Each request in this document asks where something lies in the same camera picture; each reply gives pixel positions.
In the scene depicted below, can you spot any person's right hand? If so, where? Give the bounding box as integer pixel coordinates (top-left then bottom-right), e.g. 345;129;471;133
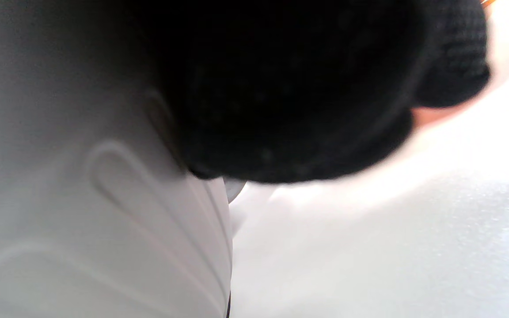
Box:
122;0;491;184

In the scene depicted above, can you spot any grey plastic salad bowl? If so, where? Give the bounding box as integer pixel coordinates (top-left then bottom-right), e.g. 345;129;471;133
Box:
0;0;248;318

